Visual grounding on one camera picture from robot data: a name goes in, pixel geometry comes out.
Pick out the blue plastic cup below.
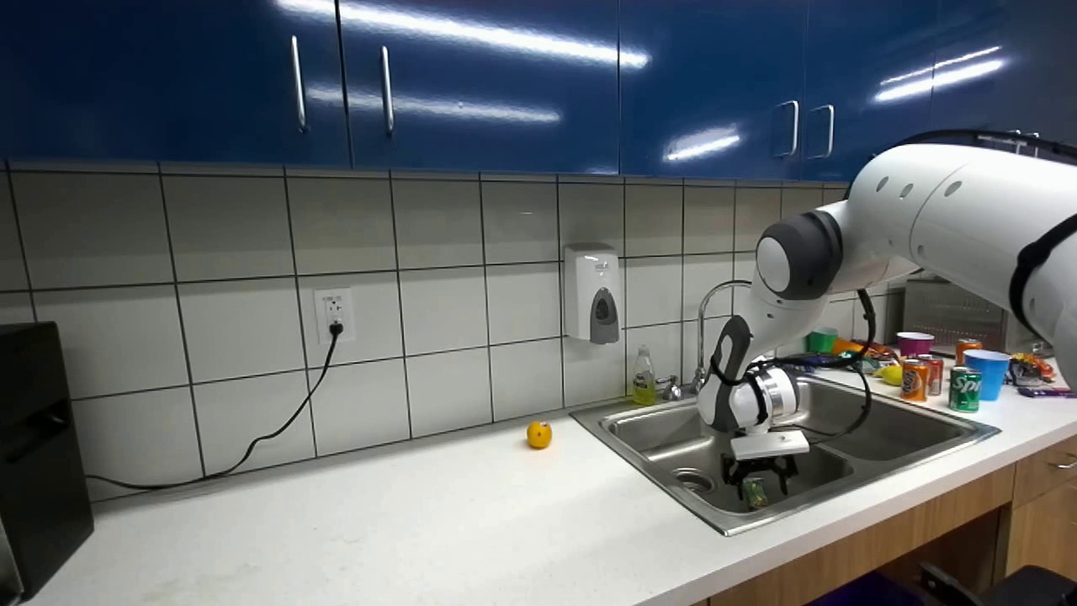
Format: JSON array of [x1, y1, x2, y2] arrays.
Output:
[[962, 345, 1013, 405]]

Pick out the silver toaster oven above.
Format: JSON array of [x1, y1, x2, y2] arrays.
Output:
[[897, 277, 1044, 358]]

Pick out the black countertop appliance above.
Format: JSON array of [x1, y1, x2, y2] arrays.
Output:
[[0, 319, 96, 599]]

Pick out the chrome sink faucet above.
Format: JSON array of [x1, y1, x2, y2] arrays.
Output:
[[690, 277, 758, 397]]

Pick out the black chair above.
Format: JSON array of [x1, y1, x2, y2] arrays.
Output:
[[917, 563, 1077, 606]]

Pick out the orange soda can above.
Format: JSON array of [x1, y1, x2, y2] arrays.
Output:
[[897, 358, 933, 405]]

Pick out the yellow-green dish soap bottle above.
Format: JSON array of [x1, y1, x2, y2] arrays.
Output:
[[626, 343, 662, 406]]

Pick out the black power cord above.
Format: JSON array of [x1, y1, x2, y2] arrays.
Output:
[[84, 324, 345, 496]]

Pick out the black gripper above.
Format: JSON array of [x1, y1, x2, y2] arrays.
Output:
[[729, 452, 798, 506]]

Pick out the white wall soap dispenser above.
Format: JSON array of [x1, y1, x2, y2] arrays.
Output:
[[557, 246, 626, 345]]

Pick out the white wall power outlet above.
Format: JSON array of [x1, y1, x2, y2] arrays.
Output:
[[311, 288, 356, 341]]

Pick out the green soda can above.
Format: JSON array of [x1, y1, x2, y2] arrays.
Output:
[[944, 363, 983, 417]]

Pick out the silver cabinet handle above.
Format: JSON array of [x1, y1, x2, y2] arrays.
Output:
[[779, 93, 805, 159], [287, 31, 311, 134], [819, 101, 842, 161], [375, 44, 401, 136]]

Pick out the colourful snack packets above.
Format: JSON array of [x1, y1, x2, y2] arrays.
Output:
[[1006, 351, 1077, 399]]

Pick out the wooden base cabinet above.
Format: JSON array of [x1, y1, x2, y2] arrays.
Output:
[[702, 434, 1077, 606]]

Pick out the stainless steel double sink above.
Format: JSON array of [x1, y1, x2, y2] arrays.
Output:
[[568, 374, 1004, 537]]

